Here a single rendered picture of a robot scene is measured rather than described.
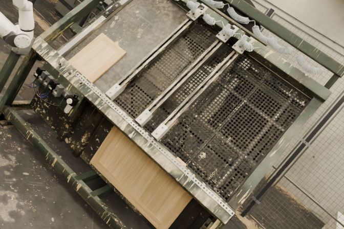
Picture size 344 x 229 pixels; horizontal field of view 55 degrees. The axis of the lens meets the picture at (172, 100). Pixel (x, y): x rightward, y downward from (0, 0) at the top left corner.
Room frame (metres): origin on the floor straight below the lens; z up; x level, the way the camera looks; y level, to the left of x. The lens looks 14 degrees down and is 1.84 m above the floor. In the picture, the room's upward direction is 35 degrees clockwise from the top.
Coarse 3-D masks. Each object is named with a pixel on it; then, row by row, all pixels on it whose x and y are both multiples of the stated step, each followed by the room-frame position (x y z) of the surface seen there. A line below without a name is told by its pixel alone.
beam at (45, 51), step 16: (32, 48) 2.71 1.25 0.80; (48, 48) 2.72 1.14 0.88; (64, 64) 2.64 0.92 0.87; (80, 80) 2.57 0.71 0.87; (96, 96) 2.50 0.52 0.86; (112, 112) 2.44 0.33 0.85; (128, 128) 2.37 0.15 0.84; (144, 144) 2.32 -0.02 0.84; (160, 144) 2.33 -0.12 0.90; (160, 160) 2.26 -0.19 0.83; (176, 160) 2.27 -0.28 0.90; (176, 176) 2.20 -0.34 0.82; (192, 192) 2.15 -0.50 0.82; (208, 208) 2.10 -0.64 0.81; (224, 224) 2.07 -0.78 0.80
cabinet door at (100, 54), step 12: (84, 48) 2.79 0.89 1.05; (96, 48) 2.80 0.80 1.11; (108, 48) 2.82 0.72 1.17; (120, 48) 2.83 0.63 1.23; (72, 60) 2.70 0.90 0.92; (84, 60) 2.72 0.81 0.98; (96, 60) 2.73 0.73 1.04; (108, 60) 2.74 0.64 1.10; (84, 72) 2.65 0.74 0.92; (96, 72) 2.66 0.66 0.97
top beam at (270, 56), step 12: (180, 0) 3.11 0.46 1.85; (192, 0) 3.10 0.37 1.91; (216, 24) 2.97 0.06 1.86; (240, 36) 2.92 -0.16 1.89; (264, 48) 2.87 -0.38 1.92; (264, 60) 2.84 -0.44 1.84; (276, 60) 2.81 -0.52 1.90; (276, 72) 2.83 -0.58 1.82; (288, 72) 2.76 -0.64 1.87; (300, 72) 2.77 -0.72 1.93; (300, 84) 2.72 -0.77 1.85; (312, 84) 2.71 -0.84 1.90; (312, 96) 2.72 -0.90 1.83; (324, 96) 2.66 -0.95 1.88
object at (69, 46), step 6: (126, 0) 3.11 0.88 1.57; (120, 6) 3.07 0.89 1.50; (114, 12) 3.03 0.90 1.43; (102, 18) 2.97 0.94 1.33; (108, 18) 3.00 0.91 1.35; (96, 24) 2.92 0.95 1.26; (102, 24) 2.97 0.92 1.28; (84, 30) 2.87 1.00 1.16; (90, 30) 2.88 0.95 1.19; (78, 36) 2.83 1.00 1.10; (84, 36) 2.84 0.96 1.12; (72, 42) 2.78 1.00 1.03; (78, 42) 2.81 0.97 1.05; (66, 48) 2.75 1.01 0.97; (72, 48) 2.78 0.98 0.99; (60, 54) 2.70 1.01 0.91; (66, 54) 2.75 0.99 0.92
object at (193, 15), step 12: (192, 12) 2.94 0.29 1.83; (192, 24) 3.03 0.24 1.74; (168, 36) 2.88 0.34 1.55; (180, 36) 2.96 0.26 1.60; (156, 48) 2.80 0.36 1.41; (168, 48) 2.89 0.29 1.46; (144, 60) 2.72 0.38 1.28; (132, 72) 2.65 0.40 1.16; (120, 84) 2.59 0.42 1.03; (108, 96) 2.50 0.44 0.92
